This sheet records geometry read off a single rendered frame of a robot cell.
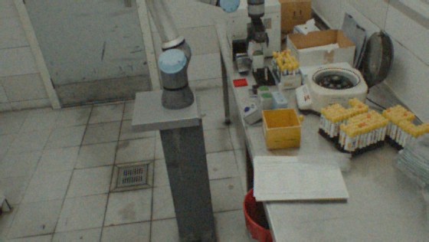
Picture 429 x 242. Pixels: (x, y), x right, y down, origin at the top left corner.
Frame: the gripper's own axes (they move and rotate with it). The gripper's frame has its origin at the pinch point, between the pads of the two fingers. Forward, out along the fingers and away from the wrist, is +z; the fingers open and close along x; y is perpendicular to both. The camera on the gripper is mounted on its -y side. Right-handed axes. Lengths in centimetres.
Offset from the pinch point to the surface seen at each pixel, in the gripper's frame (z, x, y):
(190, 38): 55, 33, 169
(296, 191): 18, -1, -70
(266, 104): 16.1, -1.3, -15.5
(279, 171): 18, 3, -59
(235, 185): 107, 12, 31
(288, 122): 15.6, -7.1, -31.7
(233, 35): 3.7, 6.9, 38.0
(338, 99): 10.3, -29.4, -26.6
